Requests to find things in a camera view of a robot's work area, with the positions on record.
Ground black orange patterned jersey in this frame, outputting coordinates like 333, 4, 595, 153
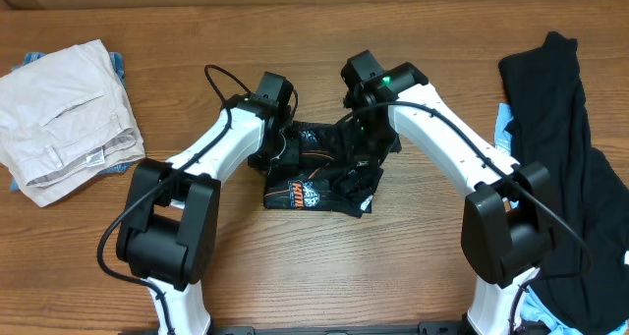
263, 120, 401, 218

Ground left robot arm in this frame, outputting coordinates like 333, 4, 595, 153
116, 72, 297, 334

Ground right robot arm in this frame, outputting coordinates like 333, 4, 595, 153
340, 51, 559, 334

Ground blue denim garment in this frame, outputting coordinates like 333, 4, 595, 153
9, 52, 132, 193

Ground white folded shorts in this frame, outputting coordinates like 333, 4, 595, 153
1, 39, 145, 207

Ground light blue t-shirt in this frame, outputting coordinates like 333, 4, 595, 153
492, 102, 629, 335

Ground plain black garment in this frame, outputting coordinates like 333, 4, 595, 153
498, 31, 628, 334

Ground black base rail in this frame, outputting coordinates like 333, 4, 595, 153
122, 319, 468, 335

